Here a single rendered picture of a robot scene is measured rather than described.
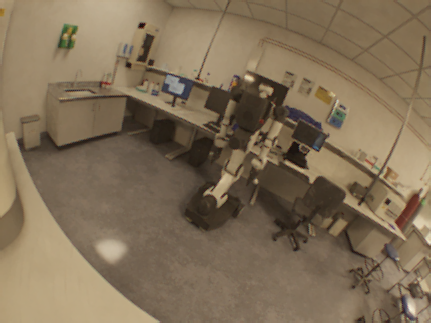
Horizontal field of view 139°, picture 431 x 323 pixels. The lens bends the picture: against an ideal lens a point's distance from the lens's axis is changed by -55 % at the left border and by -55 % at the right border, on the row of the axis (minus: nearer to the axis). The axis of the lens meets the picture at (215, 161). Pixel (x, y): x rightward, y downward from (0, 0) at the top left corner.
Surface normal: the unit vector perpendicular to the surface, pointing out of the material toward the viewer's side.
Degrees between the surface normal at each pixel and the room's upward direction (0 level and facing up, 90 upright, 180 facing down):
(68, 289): 0
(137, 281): 0
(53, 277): 0
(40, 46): 90
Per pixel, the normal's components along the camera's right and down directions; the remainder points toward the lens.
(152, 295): 0.35, -0.84
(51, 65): 0.86, 0.46
